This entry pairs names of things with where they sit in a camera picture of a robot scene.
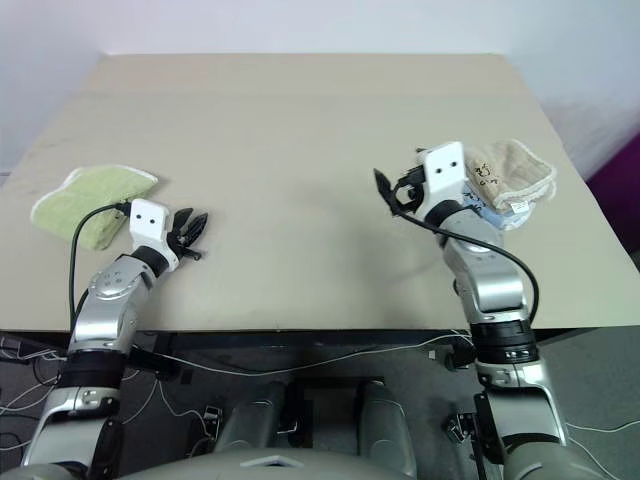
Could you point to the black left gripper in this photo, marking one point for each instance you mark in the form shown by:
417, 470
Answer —
186, 241

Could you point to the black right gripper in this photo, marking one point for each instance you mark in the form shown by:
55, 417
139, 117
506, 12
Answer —
412, 187

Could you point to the beige towel with white trim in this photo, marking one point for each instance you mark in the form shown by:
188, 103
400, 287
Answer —
515, 170

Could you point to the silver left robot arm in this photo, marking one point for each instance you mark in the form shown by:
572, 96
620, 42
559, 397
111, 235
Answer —
105, 310

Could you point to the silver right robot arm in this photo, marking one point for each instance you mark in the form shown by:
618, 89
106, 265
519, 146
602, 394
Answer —
495, 290

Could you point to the green towel with white trim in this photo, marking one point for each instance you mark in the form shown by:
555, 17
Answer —
95, 200

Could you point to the light blue cloth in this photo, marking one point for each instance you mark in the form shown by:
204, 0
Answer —
505, 217

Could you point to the black table clamp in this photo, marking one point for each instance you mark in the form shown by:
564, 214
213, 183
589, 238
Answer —
157, 357
457, 356

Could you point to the purple object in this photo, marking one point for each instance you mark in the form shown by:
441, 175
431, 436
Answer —
617, 195

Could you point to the grey right robot leg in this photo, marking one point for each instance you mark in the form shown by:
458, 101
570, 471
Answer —
387, 425

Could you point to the grey robot torso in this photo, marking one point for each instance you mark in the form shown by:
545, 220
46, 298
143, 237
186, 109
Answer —
300, 465

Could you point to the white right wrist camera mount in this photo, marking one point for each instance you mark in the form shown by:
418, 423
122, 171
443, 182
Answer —
442, 175

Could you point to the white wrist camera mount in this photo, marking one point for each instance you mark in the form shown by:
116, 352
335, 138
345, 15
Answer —
442, 175
149, 222

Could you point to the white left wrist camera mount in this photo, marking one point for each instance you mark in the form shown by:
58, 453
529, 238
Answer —
149, 222

